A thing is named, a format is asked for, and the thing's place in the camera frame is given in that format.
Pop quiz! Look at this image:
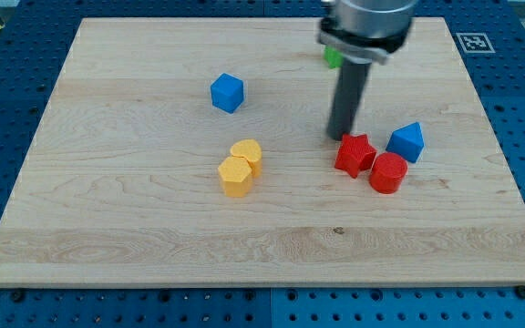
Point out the yellow heart block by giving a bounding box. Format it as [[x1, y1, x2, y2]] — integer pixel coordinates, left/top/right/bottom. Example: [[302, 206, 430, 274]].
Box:
[[230, 138, 263, 178]]

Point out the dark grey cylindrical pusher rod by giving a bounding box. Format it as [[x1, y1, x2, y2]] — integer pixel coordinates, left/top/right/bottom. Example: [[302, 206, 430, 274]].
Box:
[[326, 58, 371, 140]]

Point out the green block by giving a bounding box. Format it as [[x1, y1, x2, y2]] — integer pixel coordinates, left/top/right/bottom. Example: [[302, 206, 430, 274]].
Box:
[[324, 46, 344, 69]]

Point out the light wooden board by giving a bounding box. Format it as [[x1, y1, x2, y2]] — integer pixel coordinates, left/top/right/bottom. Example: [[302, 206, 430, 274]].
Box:
[[0, 16, 525, 290]]

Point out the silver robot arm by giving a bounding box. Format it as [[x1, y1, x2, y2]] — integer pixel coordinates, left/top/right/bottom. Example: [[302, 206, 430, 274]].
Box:
[[317, 0, 418, 140]]

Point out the blue cube block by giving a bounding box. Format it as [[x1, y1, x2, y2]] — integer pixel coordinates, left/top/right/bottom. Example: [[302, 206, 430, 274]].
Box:
[[211, 73, 244, 114]]

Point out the yellow hexagon block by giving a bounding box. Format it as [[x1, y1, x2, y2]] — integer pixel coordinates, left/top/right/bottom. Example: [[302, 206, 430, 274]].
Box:
[[218, 156, 252, 198]]

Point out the blue triangle block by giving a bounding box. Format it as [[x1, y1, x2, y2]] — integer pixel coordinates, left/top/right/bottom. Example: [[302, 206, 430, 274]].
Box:
[[386, 122, 425, 163]]

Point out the red star block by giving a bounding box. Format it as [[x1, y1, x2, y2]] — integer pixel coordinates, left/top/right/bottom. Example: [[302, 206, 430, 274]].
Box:
[[335, 134, 377, 179]]

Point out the red cylinder block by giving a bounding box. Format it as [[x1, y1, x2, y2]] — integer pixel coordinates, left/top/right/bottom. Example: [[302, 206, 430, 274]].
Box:
[[369, 152, 408, 194]]

